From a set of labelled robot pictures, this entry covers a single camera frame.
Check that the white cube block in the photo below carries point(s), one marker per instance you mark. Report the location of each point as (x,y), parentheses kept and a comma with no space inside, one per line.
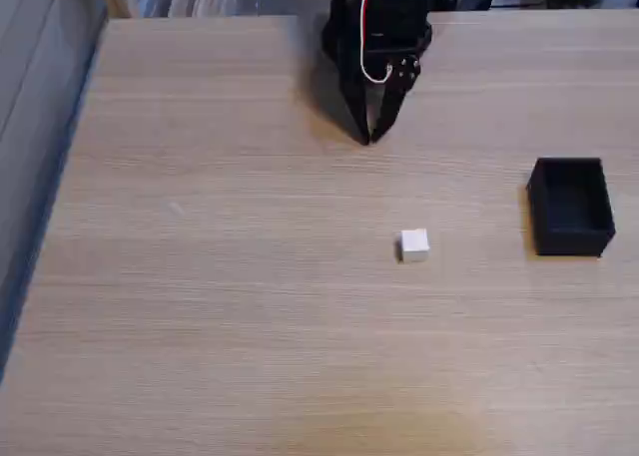
(414,245)

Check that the black open box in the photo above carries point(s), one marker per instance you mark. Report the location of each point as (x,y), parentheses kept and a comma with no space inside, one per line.
(571,206)

